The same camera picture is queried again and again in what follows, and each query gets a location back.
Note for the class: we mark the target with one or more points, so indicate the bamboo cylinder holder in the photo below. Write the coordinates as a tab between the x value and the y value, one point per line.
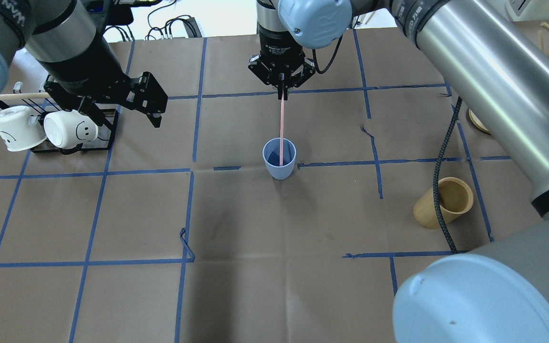
455	199

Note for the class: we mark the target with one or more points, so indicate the black wire mug rack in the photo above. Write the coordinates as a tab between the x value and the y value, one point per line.
55	99

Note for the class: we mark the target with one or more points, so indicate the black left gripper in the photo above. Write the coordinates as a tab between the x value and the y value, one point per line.
83	72

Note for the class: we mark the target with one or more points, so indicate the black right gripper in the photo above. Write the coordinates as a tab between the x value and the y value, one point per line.
280	48

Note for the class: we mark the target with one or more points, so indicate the white mug with handle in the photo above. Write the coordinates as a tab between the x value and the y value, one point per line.
19	129

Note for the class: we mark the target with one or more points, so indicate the white smiley mug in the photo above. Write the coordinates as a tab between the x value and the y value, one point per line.
67	129

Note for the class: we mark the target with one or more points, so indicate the pink chopstick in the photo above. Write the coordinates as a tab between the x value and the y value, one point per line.
281	134

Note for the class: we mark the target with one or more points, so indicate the light blue plastic cup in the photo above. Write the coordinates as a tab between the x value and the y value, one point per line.
270	155

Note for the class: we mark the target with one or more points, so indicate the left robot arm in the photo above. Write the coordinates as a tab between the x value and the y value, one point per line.
22	20

